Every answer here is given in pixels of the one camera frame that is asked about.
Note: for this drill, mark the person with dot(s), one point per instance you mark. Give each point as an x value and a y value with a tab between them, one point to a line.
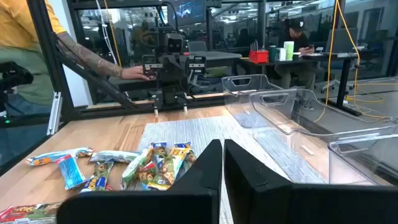
295	40
18	46

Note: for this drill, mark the red white granola bar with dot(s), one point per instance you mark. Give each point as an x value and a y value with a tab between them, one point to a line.
28	213

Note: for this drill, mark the white red-logo granola bar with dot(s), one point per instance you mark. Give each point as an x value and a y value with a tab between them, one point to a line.
59	155

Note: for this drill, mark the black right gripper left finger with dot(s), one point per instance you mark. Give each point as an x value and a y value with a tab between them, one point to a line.
155	208

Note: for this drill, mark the grey office chair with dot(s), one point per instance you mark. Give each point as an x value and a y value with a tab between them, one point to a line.
197	46

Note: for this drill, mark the grey woven placemat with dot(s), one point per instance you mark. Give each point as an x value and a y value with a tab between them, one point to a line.
199	130

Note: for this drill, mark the dark green can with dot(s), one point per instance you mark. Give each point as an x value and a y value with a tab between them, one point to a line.
273	53

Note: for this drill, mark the light blue granola bar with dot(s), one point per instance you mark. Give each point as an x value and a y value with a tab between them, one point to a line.
71	172

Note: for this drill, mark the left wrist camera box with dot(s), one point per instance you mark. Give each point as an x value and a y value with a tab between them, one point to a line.
174	43

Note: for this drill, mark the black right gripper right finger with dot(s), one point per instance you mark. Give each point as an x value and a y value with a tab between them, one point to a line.
280	205

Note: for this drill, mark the person's forearm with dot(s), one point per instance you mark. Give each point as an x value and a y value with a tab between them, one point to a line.
90	59

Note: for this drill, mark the black device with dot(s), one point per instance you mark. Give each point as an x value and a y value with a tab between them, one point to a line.
15	76

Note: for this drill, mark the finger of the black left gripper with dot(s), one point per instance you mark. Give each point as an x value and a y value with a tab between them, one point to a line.
185	104
156	105

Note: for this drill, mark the grey monitor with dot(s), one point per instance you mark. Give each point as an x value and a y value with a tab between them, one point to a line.
342	40

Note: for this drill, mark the white mug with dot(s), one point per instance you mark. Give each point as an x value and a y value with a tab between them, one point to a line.
281	54

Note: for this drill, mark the person's hand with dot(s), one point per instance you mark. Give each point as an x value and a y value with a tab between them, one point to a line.
136	74

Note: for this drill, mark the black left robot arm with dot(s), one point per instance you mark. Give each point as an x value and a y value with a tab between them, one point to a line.
169	96

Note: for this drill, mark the pale green granola bar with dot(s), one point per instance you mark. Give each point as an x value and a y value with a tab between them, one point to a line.
135	168

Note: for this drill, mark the black standing desk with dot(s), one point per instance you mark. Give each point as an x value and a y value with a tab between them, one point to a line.
343	81

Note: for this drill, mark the grey table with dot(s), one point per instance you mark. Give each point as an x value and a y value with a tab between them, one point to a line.
217	55

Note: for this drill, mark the pale green tumbler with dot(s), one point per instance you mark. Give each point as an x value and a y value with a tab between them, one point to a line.
289	49

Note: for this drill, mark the hanging display screen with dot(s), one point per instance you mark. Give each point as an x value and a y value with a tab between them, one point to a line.
188	11

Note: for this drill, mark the clear plastic bin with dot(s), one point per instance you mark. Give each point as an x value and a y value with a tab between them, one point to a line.
233	102
357	161
280	124

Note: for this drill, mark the white wrapper granola bar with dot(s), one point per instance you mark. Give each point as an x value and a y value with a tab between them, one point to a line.
113	156

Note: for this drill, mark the green red-end granola bar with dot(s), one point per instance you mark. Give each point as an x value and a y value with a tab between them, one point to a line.
146	175

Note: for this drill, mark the red box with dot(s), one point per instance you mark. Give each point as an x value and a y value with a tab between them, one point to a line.
258	57

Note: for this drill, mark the silver aluminium bracket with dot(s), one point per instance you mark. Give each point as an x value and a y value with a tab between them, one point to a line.
55	112

